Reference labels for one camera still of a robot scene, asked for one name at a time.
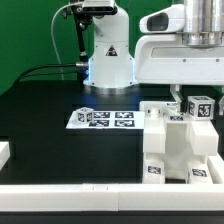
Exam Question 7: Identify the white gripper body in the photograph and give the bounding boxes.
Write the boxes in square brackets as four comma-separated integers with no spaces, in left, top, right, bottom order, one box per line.
[135,34,224,86]

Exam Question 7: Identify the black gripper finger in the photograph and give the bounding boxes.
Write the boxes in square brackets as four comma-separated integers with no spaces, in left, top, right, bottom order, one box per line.
[219,95,224,115]
[170,84,185,112]

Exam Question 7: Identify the small white tagged cube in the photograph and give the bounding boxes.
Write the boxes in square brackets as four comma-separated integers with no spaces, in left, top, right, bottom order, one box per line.
[76,107,94,123]
[187,96,215,120]

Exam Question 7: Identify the white chair seat block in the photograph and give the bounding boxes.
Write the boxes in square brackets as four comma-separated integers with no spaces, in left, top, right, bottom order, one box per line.
[164,115,192,179]

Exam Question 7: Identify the white chair back frame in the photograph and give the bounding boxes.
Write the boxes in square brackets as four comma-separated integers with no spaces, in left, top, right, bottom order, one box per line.
[139,101,219,156]

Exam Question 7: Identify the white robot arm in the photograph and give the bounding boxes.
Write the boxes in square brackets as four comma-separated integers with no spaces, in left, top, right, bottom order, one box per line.
[82,0,224,102]

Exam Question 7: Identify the white base tag sheet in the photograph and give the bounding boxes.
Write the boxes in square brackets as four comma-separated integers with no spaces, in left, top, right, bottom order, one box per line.
[66,111,145,129]

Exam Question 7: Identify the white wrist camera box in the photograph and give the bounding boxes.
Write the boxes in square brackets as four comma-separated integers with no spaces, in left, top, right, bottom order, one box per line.
[139,4,185,34]

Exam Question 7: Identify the white right fence rail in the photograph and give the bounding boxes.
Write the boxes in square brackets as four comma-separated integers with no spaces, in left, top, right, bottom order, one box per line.
[208,154,224,184]

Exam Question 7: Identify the white fence rail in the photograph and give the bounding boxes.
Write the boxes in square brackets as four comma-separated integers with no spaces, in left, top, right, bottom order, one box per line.
[0,184,224,212]
[208,154,224,184]
[0,141,10,170]

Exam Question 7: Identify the black camera stand pole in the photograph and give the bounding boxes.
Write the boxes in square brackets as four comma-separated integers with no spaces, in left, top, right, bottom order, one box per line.
[68,3,91,83]

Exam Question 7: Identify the overhead camera on stand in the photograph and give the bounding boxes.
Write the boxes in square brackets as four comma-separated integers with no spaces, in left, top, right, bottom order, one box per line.
[70,0,117,15]

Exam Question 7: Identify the grey cable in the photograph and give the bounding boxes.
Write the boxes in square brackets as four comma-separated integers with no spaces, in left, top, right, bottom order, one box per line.
[50,1,84,81]

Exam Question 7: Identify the black cables on table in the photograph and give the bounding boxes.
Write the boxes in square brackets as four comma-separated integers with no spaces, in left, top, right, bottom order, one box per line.
[14,61,89,84]

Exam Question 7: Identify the white front fence rail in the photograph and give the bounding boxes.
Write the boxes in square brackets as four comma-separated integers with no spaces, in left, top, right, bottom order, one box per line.
[0,184,224,212]

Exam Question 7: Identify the white left fence rail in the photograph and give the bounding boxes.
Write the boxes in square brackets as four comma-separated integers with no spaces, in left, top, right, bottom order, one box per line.
[0,141,10,170]

